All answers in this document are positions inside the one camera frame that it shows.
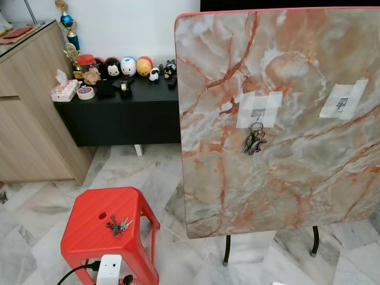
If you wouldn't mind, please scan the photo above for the silver key bunch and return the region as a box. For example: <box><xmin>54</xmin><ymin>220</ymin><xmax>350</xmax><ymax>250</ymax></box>
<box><xmin>106</xmin><ymin>214</ymin><xmax>134</xmax><ymax>237</ymax></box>

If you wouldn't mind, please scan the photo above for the red plastic stool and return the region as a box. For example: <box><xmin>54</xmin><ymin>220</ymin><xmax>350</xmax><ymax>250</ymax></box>
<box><xmin>61</xmin><ymin>187</ymin><xmax>160</xmax><ymax>285</ymax></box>

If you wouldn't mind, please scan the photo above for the black low console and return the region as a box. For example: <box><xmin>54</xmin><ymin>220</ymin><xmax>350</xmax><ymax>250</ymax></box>
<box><xmin>53</xmin><ymin>76</ymin><xmax>182</xmax><ymax>147</ymax></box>

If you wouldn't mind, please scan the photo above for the black box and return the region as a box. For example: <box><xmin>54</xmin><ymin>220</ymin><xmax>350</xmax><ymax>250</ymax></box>
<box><xmin>95</xmin><ymin>80</ymin><xmax>117</xmax><ymax>100</ymax></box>

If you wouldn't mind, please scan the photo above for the white tape roll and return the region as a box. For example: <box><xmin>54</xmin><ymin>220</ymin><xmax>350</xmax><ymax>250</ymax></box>
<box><xmin>77</xmin><ymin>86</ymin><xmax>96</xmax><ymax>100</ymax></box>

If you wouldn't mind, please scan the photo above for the black tape dispenser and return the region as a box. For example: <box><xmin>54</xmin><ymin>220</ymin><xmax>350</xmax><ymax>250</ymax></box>
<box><xmin>118</xmin><ymin>79</ymin><xmax>135</xmax><ymax>99</ymax></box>

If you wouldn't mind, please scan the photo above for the light wooden cabinet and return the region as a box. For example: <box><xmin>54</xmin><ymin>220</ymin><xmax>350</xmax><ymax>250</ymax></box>
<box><xmin>0</xmin><ymin>21</ymin><xmax>96</xmax><ymax>185</ymax></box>

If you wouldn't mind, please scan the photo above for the pink tissue pack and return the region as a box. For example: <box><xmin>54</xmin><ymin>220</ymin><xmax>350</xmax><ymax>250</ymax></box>
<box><xmin>50</xmin><ymin>69</ymin><xmax>80</xmax><ymax>103</ymax></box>

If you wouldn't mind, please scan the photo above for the marble pattern folding table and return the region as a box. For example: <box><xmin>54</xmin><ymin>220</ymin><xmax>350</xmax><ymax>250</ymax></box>
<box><xmin>174</xmin><ymin>7</ymin><xmax>380</xmax><ymax>239</ymax></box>

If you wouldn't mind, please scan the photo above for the brown plush toy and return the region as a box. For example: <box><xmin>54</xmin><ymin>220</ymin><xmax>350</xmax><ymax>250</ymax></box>
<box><xmin>83</xmin><ymin>66</ymin><xmax>102</xmax><ymax>86</ymax></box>

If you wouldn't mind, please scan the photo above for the white tape patch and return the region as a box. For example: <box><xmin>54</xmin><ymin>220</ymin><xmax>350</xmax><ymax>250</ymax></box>
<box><xmin>319</xmin><ymin>79</ymin><xmax>369</xmax><ymax>121</ymax></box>
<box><xmin>236</xmin><ymin>91</ymin><xmax>284</xmax><ymax>129</ymax></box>

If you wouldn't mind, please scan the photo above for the black mouse plush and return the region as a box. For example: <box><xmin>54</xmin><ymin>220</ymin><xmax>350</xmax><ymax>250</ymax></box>
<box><xmin>104</xmin><ymin>58</ymin><xmax>122</xmax><ymax>80</ymax></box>

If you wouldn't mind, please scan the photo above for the black dog plush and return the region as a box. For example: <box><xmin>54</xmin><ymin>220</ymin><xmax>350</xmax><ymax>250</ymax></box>
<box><xmin>161</xmin><ymin>59</ymin><xmax>178</xmax><ymax>83</ymax></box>

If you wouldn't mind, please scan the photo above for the white round plush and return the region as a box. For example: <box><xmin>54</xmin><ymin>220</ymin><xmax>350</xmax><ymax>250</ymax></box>
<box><xmin>121</xmin><ymin>57</ymin><xmax>137</xmax><ymax>77</ymax></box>

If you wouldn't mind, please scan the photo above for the orange round plush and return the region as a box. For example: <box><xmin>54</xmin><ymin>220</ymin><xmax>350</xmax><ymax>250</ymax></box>
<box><xmin>136</xmin><ymin>56</ymin><xmax>154</xmax><ymax>77</ymax></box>

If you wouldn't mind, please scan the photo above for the red lid jar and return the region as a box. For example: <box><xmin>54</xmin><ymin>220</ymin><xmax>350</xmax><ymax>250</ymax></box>
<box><xmin>76</xmin><ymin>55</ymin><xmax>99</xmax><ymax>77</ymax></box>

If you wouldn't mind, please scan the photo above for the small gold trophy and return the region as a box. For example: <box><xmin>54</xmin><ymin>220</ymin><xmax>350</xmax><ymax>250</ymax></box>
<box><xmin>64</xmin><ymin>43</ymin><xmax>83</xmax><ymax>78</ymax></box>

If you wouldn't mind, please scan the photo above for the blue and gold trophy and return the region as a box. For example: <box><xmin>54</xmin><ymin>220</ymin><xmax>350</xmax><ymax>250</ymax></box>
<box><xmin>55</xmin><ymin>0</ymin><xmax>81</xmax><ymax>51</ymax></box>

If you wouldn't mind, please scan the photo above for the flat red item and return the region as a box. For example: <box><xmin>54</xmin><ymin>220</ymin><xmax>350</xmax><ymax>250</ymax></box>
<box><xmin>0</xmin><ymin>26</ymin><xmax>34</xmax><ymax>44</ymax></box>

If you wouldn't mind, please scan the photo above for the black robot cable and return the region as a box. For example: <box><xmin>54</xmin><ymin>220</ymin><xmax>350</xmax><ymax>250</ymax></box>
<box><xmin>58</xmin><ymin>260</ymin><xmax>102</xmax><ymax>285</ymax></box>

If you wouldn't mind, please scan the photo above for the key bunch with dark keychain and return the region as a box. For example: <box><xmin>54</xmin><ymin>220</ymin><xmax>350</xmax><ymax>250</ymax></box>
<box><xmin>242</xmin><ymin>122</ymin><xmax>268</xmax><ymax>156</ymax></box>

